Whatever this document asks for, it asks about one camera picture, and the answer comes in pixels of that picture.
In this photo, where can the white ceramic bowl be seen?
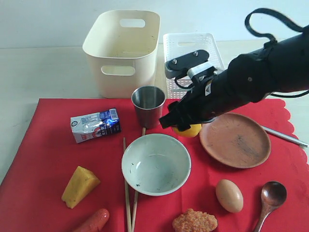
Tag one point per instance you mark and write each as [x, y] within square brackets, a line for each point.
[156, 164]

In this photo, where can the red sausage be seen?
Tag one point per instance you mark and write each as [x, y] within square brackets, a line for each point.
[95, 223]

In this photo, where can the brown wooden plate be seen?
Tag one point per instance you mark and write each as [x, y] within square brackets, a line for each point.
[236, 141]

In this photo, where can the stainless steel cup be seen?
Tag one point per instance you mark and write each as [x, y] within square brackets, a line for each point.
[148, 102]

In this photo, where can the left wooden chopstick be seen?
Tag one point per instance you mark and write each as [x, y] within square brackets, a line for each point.
[128, 211]

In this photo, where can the fried chicken nugget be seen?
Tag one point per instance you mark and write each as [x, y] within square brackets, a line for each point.
[195, 221]

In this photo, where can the right wooden chopstick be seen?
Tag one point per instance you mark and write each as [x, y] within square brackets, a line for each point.
[135, 204]

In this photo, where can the cream plastic storage bin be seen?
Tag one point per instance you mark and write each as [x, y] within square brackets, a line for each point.
[121, 49]

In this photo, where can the wooden chopstick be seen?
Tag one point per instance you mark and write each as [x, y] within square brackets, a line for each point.
[128, 211]
[135, 204]

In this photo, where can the yellow lemon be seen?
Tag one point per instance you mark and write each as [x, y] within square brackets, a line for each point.
[189, 133]

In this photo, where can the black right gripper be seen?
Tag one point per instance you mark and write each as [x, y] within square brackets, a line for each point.
[201, 104]

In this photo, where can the yellow cheese wedge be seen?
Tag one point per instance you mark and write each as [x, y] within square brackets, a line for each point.
[81, 183]

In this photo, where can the red table cloth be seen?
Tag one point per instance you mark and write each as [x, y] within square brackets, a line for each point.
[30, 194]

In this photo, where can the dark wooden spoon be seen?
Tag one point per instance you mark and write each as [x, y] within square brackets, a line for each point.
[273, 195]

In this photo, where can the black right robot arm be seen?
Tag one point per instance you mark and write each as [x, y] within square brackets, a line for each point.
[277, 67]

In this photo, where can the blue white milk carton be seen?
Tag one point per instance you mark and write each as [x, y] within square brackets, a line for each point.
[95, 125]

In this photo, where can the silver metal knife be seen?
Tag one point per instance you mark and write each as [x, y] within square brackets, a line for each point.
[286, 137]

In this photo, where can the brown egg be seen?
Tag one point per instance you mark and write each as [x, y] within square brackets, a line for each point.
[229, 196]

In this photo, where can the white perforated plastic basket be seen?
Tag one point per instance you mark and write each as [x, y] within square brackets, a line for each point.
[178, 44]

